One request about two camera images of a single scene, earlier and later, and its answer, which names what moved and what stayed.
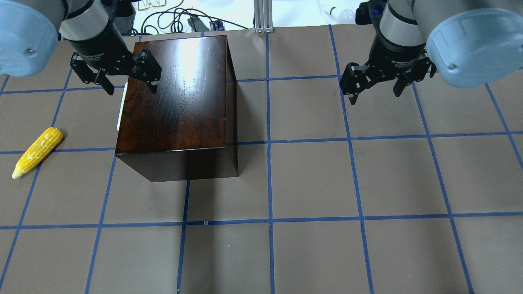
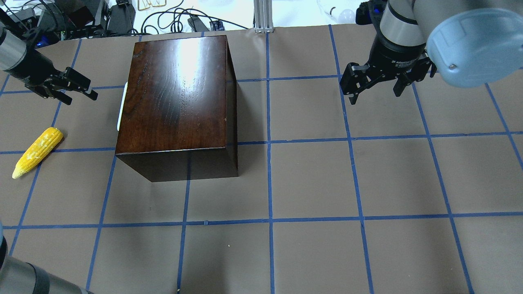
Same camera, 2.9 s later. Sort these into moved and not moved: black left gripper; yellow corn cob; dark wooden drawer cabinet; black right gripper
Moved: black left gripper
Not moved: black right gripper; dark wooden drawer cabinet; yellow corn cob
